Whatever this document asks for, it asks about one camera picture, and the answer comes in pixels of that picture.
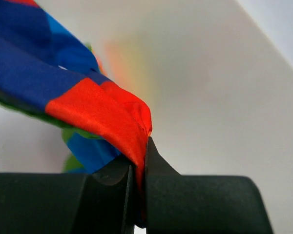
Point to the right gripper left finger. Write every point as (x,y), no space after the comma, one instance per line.
(69,203)

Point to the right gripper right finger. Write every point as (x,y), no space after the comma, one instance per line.
(200,204)

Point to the rainbow striped shorts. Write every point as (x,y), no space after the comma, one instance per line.
(46,72)

